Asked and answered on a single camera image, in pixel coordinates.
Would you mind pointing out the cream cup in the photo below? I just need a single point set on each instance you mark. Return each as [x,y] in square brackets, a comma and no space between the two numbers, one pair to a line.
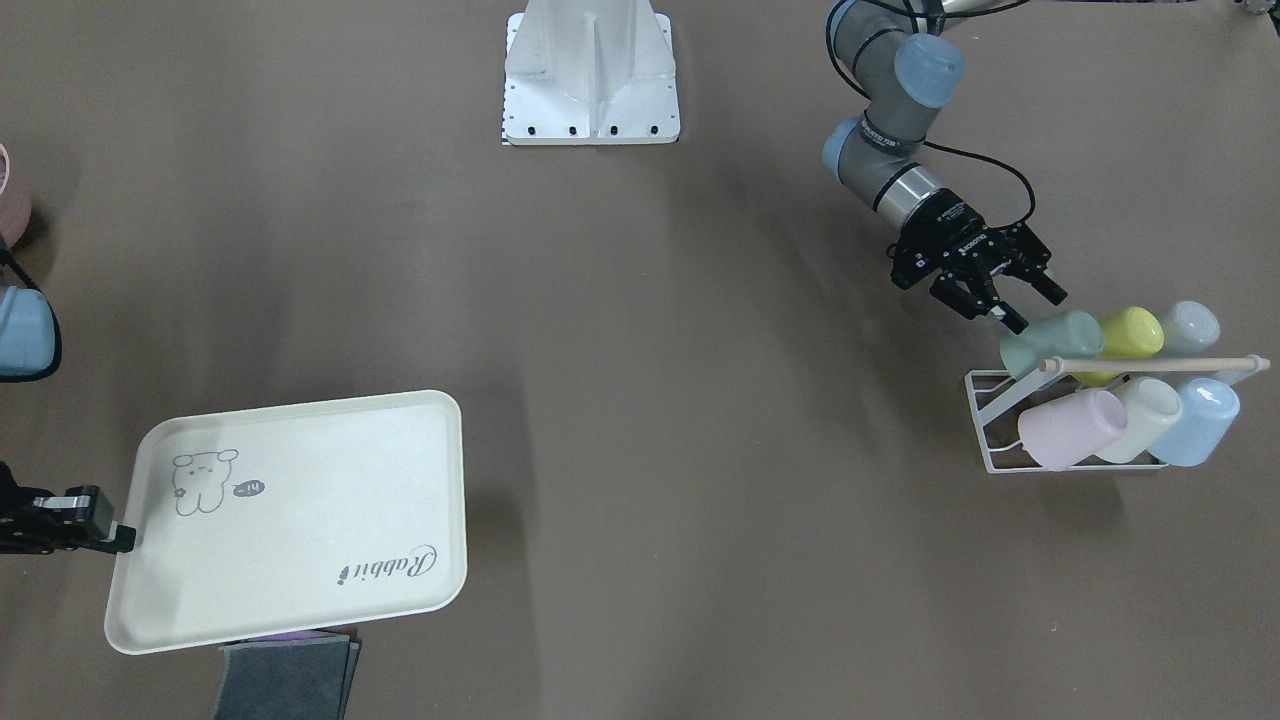
[1152,407]

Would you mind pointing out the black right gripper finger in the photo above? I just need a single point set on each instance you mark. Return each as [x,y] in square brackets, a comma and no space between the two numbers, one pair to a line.
[82,507]
[119,539]

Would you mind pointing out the light blue cup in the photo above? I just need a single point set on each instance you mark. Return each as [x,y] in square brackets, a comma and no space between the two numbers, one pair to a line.
[1209,407]

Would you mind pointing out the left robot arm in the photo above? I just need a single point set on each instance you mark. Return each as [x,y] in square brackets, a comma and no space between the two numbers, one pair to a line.
[895,54]

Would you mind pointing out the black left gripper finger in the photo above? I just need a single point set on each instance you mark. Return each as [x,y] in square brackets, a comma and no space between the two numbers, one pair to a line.
[1028,259]
[972,296]

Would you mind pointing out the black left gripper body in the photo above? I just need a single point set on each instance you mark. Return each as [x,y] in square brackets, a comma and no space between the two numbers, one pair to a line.
[950,222]

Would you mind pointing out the cream rabbit tray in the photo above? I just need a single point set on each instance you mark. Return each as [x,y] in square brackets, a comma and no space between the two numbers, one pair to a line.
[288,518]

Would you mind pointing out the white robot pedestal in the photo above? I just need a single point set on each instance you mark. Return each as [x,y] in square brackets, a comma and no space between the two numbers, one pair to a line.
[582,73]

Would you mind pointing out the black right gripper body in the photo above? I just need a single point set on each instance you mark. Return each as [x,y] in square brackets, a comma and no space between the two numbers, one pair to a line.
[40,522]

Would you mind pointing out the green cup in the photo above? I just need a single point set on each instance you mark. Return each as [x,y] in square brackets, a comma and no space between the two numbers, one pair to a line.
[1022,353]

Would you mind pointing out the pink bowl with ice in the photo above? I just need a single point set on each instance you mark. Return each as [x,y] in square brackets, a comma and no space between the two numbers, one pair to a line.
[16,200]

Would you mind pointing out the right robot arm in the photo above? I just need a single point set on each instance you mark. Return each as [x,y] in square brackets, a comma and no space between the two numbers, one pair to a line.
[31,348]

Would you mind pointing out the grey folded cloth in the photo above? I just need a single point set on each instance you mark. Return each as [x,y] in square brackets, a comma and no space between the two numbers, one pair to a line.
[298,675]

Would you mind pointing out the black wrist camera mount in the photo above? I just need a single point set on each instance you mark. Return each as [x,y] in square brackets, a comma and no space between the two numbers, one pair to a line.
[909,264]

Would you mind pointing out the pink cup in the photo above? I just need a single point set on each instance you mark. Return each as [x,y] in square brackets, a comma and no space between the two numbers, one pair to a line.
[1059,434]

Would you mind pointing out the grey cup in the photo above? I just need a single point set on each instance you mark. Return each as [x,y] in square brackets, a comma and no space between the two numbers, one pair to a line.
[1190,329]

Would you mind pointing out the white wire cup rack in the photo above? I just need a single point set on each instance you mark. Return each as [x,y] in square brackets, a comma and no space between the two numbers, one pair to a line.
[995,400]

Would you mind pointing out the yellow cup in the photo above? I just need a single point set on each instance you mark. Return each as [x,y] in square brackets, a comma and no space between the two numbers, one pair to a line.
[1132,333]

